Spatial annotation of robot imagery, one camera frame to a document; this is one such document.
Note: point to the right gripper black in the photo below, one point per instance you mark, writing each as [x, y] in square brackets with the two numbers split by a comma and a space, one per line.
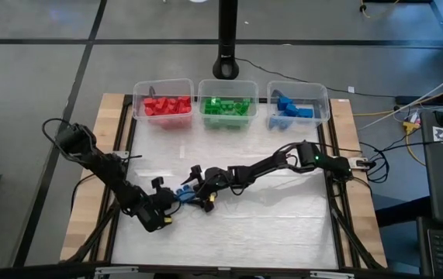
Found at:
[215, 184]

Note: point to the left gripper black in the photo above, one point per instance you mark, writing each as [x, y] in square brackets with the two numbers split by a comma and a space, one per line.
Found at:
[163, 197]

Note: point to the small blue toy block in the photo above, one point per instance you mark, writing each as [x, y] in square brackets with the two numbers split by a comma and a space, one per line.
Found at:
[186, 193]

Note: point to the long green toy block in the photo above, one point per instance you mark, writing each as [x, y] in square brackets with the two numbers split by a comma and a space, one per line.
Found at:
[225, 103]
[227, 111]

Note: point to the large red toy block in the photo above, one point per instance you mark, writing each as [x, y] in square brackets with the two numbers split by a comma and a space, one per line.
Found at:
[172, 105]
[184, 105]

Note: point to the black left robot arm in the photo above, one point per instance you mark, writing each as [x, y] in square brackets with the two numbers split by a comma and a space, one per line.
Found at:
[104, 170]

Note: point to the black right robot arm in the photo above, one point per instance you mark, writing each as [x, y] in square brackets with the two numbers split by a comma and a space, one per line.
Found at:
[283, 162]

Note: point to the clear plastic bin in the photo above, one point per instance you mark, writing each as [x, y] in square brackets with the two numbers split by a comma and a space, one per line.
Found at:
[227, 87]
[163, 87]
[302, 91]

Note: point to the wooden table board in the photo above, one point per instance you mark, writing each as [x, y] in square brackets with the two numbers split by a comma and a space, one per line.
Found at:
[106, 116]
[341, 110]

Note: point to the small white paper scrap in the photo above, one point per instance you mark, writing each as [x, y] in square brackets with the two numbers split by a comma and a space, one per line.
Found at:
[350, 89]

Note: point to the yellow power plug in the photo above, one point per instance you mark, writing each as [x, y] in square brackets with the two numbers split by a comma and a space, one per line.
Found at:
[410, 127]

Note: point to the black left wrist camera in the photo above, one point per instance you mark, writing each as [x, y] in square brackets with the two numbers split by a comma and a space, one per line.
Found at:
[153, 221]

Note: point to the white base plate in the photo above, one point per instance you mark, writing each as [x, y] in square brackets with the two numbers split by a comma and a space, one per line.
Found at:
[358, 162]
[122, 155]

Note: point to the silver frame bracket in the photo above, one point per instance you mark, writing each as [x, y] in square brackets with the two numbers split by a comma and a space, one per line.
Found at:
[116, 270]
[331, 274]

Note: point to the black camera stand pole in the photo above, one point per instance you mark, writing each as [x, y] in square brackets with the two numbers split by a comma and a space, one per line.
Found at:
[227, 38]

